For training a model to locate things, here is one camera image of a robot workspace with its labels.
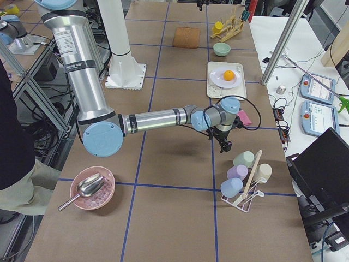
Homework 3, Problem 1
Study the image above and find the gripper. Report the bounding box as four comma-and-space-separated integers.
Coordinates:
198, 0, 209, 6
213, 128, 232, 153

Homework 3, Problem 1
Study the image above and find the white round plate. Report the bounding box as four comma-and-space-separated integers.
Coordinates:
210, 67, 242, 89

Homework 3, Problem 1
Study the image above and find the orange fruit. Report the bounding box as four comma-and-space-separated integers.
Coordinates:
223, 70, 236, 81

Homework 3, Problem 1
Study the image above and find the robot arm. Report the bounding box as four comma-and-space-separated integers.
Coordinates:
37, 1, 240, 157

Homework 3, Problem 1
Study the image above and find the cream bear tray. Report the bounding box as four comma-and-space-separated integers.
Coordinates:
207, 61, 247, 99

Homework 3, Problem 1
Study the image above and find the green cup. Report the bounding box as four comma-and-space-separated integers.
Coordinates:
233, 151, 255, 168

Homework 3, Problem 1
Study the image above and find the yellow mug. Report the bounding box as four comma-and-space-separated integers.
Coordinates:
212, 21, 224, 34

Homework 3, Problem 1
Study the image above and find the purple cup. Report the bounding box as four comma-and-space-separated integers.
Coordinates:
227, 164, 248, 180

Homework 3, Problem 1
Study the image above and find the wooden cutting board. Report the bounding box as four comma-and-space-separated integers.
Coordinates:
172, 27, 200, 49

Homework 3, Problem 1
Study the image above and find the wooden drying rack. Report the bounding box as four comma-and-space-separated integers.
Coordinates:
210, 9, 246, 43

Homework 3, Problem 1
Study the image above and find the blue cup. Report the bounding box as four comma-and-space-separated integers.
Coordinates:
220, 177, 243, 198

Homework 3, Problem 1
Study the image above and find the dark green mug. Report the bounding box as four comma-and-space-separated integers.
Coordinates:
240, 10, 250, 21

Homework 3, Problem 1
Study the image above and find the beige cup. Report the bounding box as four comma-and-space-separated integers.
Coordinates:
254, 163, 272, 182

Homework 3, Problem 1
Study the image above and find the green bowl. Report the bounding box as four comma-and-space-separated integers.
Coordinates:
213, 43, 231, 57

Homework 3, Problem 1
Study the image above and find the red cylinder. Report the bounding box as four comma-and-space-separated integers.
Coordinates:
248, 0, 258, 19

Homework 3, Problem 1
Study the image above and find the small metal cylinder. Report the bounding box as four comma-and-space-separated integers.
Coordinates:
276, 85, 286, 95

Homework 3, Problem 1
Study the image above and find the black phone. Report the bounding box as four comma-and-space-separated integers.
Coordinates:
262, 57, 270, 63

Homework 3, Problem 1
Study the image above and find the lower teach pendant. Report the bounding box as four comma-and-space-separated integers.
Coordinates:
300, 100, 340, 136

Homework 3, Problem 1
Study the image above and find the teach pendant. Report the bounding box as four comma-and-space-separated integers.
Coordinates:
300, 100, 340, 136
300, 73, 336, 105

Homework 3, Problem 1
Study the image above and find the black laptop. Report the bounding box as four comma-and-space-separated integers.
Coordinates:
286, 128, 348, 227

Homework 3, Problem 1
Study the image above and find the upper teach pendant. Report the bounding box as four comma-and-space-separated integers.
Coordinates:
300, 73, 336, 105

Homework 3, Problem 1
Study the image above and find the green grabber tool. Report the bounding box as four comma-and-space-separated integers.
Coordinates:
281, 55, 349, 113

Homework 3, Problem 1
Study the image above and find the metal scoop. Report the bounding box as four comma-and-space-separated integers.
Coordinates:
57, 173, 105, 211

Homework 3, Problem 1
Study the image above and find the pink bowl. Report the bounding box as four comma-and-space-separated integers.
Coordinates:
70, 166, 116, 210

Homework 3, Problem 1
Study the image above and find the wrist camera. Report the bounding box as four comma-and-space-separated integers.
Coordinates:
232, 115, 244, 129

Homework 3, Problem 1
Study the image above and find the aluminium frame post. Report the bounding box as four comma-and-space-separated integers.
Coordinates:
261, 0, 309, 86

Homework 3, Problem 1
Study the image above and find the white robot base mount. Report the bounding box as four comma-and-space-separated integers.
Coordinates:
98, 0, 147, 90

